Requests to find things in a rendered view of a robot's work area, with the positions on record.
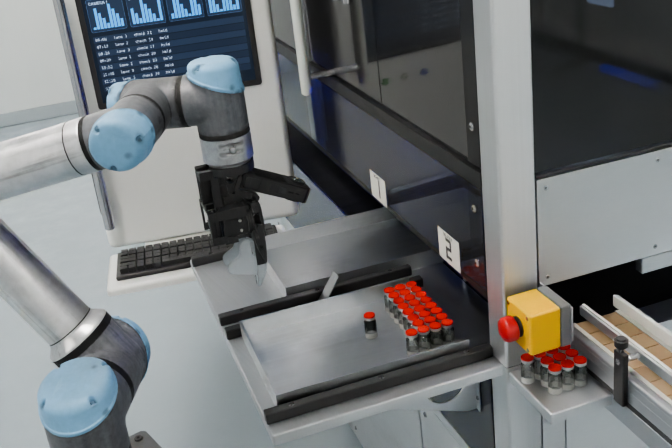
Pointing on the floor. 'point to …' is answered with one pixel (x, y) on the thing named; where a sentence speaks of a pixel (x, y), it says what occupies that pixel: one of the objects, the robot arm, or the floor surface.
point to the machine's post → (506, 163)
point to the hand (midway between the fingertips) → (262, 276)
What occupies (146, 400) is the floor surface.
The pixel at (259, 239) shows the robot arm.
